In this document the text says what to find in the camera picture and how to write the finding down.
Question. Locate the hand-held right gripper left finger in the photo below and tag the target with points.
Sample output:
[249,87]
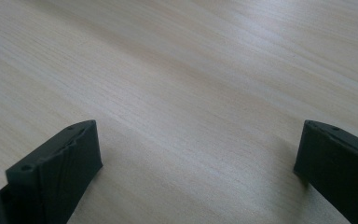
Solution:
[60,174]

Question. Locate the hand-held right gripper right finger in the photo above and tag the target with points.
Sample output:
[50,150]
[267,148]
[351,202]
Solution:
[338,169]

